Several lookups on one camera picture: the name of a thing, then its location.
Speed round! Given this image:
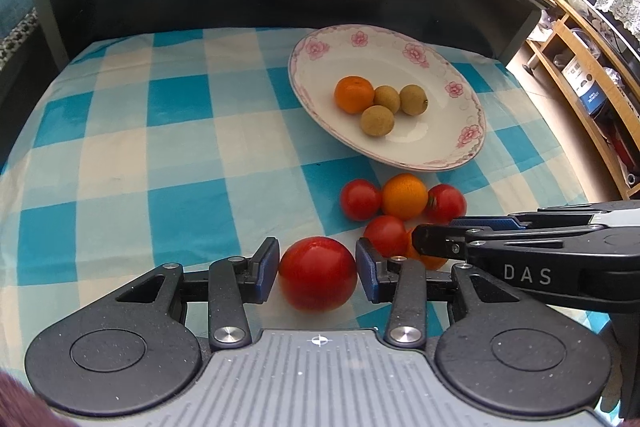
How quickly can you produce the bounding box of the large red yellow apple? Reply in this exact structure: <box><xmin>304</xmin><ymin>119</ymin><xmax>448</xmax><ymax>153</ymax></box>
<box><xmin>279</xmin><ymin>236</ymin><xmax>358</xmax><ymax>313</ymax></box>

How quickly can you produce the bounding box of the red cherry tomato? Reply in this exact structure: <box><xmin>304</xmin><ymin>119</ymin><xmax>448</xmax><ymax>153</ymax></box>
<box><xmin>424</xmin><ymin>183</ymin><xmax>466</xmax><ymax>225</ymax></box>
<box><xmin>363</xmin><ymin>216</ymin><xmax>409</xmax><ymax>258</ymax></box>
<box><xmin>340</xmin><ymin>179</ymin><xmax>382</xmax><ymax>221</ymax></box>

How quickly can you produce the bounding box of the white floral porcelain plate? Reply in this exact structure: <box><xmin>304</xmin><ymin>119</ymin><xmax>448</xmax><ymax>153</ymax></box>
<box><xmin>288</xmin><ymin>25</ymin><xmax>486</xmax><ymax>172</ymax></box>

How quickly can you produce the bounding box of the brown longan fruit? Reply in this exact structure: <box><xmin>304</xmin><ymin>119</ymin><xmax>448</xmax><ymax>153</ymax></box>
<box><xmin>399</xmin><ymin>84</ymin><xmax>428</xmax><ymax>116</ymax></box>
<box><xmin>374</xmin><ymin>86</ymin><xmax>401</xmax><ymax>114</ymax></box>
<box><xmin>360</xmin><ymin>105</ymin><xmax>395</xmax><ymax>138</ymax></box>

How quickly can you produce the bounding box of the orange mandarin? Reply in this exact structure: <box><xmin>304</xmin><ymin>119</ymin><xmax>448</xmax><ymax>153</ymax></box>
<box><xmin>333</xmin><ymin>76</ymin><xmax>375</xmax><ymax>115</ymax></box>
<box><xmin>382</xmin><ymin>173</ymin><xmax>428</xmax><ymax>221</ymax></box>
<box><xmin>405</xmin><ymin>228</ymin><xmax>448</xmax><ymax>271</ymax></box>

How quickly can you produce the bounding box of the wooden tv shelf unit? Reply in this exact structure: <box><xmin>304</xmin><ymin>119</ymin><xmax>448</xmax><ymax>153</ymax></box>
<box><xmin>523</xmin><ymin>0</ymin><xmax>639</xmax><ymax>199</ymax></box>

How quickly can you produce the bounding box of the white blue box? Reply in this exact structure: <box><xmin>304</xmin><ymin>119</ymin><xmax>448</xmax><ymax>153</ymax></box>
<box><xmin>562</xmin><ymin>56</ymin><xmax>606</xmax><ymax>116</ymax></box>

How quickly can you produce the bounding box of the blue white checkered tablecloth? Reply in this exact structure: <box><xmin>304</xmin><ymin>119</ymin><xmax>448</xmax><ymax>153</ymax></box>
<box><xmin>1</xmin><ymin>28</ymin><xmax>585</xmax><ymax>375</ymax></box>

